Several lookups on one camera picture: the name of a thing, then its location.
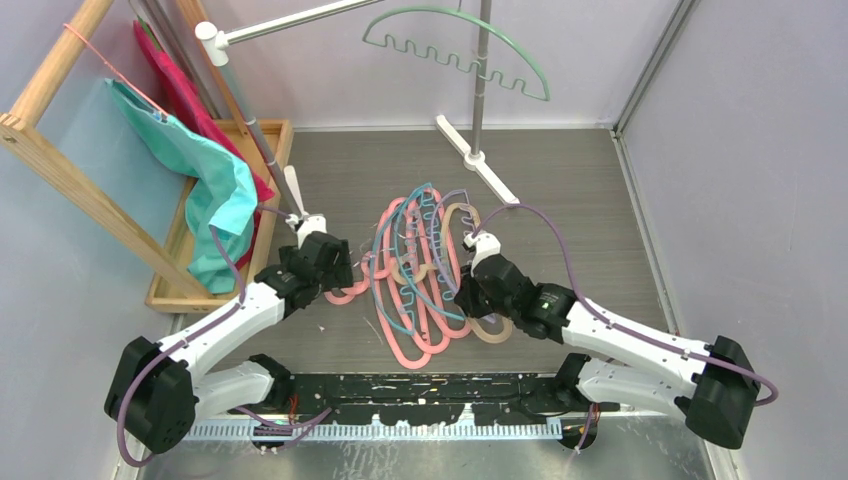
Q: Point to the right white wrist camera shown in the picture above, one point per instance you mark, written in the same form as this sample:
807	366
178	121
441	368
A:
481	245

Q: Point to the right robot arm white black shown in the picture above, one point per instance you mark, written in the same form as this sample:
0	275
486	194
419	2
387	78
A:
708	386

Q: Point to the pink plastic hanger large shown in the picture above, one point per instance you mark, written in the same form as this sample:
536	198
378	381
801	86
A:
397	331

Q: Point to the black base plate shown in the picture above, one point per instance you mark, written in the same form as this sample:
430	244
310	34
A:
423	399

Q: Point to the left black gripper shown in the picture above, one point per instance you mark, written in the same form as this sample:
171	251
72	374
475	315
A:
339	275

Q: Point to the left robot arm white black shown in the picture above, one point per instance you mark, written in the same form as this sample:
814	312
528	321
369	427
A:
160	389

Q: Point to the green wire hanger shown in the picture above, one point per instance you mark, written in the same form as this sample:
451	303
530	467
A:
465	42

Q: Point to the light blue wire hanger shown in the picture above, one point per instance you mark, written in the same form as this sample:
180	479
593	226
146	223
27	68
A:
412	215

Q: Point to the magenta cloth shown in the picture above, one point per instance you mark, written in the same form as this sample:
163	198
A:
182	97

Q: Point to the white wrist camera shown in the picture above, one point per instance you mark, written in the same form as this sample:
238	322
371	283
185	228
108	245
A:
481	245
304	225

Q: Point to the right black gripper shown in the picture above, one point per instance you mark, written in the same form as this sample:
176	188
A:
466	295

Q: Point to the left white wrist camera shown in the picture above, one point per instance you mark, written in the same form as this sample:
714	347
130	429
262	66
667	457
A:
304	225

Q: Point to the teal cloth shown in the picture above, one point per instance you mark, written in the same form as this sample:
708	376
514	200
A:
219	210

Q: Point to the wooden frame rack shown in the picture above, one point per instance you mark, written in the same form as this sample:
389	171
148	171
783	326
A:
20	135

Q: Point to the white metal clothes rack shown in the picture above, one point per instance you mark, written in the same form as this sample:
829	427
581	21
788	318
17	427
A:
215	42

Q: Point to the pink plastic hanger left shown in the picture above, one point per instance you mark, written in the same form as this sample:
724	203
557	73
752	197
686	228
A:
358	287

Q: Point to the purple wire hanger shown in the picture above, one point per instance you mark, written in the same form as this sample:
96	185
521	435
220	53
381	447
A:
439	235

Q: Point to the pink plastic hanger inner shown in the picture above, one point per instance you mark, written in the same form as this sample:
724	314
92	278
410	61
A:
458	328

